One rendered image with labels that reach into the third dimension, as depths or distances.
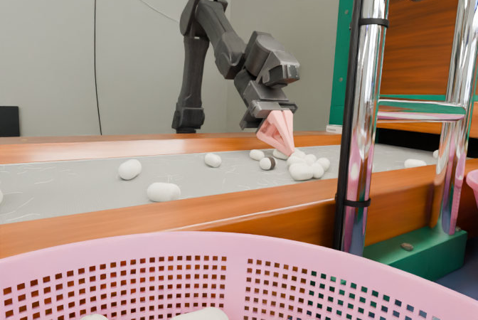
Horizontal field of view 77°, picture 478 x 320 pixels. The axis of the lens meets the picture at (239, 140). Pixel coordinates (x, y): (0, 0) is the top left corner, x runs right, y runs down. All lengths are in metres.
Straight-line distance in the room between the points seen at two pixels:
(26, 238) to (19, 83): 2.25
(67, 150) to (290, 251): 0.43
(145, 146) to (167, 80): 2.10
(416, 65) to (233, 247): 0.76
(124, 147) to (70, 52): 1.95
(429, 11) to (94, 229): 0.83
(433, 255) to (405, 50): 0.63
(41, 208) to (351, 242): 0.27
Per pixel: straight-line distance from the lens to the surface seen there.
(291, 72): 0.52
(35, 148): 0.54
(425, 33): 0.88
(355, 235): 0.25
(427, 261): 0.35
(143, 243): 0.17
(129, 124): 2.54
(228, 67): 0.63
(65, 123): 2.45
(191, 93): 0.88
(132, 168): 0.39
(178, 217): 0.21
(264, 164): 0.45
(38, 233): 0.21
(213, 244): 0.17
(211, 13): 0.77
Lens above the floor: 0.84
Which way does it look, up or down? 8 degrees down
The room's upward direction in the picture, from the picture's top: 2 degrees clockwise
